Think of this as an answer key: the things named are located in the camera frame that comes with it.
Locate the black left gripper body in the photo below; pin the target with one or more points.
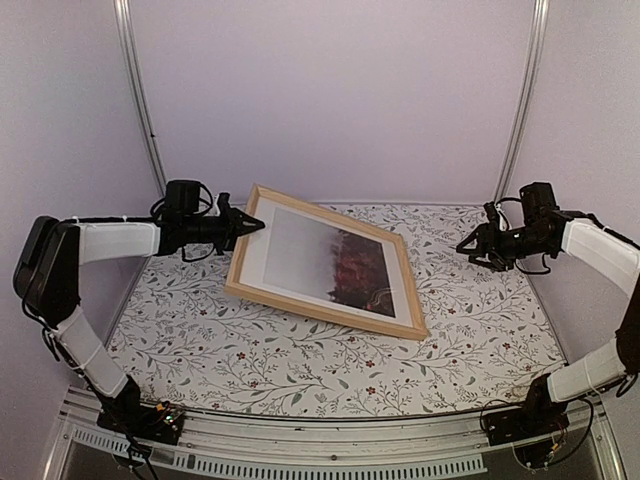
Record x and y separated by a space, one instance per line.
223 244

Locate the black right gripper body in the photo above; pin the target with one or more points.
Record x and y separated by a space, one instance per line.
503 250

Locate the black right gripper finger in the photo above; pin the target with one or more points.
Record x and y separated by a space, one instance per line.
480 260
473 243

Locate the white mat board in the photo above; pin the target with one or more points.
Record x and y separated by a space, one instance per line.
250 270

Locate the clear acrylic glazing sheet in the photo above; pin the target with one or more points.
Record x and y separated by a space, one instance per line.
325 260

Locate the red forest landscape photo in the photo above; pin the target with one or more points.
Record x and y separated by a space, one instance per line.
312 258

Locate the light wooden picture frame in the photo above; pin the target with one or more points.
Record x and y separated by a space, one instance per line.
320 310

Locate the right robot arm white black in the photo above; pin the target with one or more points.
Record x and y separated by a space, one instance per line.
587 278

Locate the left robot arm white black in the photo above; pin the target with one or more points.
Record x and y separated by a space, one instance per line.
50 273

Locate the floral patterned table mat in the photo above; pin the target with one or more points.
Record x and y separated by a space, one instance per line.
181 338

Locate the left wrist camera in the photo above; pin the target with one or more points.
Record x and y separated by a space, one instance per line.
223 207

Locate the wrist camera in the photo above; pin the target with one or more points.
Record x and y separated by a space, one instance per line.
536 200
223 207

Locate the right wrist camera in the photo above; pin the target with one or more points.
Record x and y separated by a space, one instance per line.
536 200

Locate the right aluminium corner post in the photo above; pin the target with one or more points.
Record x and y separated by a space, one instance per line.
533 59

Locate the aluminium corner post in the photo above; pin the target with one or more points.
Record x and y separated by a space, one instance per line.
124 25
533 59

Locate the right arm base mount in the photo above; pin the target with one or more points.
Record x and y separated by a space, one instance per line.
537 415

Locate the left aluminium corner post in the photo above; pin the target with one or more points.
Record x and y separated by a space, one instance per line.
124 25

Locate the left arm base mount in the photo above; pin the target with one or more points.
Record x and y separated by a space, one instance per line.
162 422

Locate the aluminium front rail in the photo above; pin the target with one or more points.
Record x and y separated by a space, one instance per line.
218 445

